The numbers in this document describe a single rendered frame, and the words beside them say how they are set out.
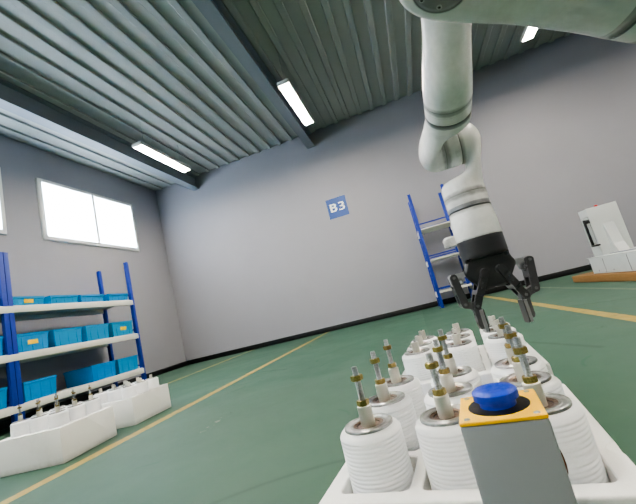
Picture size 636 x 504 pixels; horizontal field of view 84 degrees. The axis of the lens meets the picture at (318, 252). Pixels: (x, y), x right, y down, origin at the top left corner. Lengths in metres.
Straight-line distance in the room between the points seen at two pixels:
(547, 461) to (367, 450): 0.27
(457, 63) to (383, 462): 0.55
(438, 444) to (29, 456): 2.33
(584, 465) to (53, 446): 2.34
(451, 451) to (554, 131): 7.23
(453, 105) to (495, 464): 0.44
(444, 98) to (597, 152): 7.15
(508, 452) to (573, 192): 7.07
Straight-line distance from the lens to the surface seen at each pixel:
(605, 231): 4.99
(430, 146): 0.65
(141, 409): 2.95
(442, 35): 0.56
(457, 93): 0.58
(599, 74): 8.22
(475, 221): 0.64
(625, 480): 0.57
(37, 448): 2.58
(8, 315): 5.21
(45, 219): 6.81
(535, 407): 0.38
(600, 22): 0.51
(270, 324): 7.34
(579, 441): 0.56
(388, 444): 0.58
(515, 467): 0.38
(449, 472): 0.57
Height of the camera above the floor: 0.44
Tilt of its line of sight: 9 degrees up
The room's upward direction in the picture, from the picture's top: 14 degrees counter-clockwise
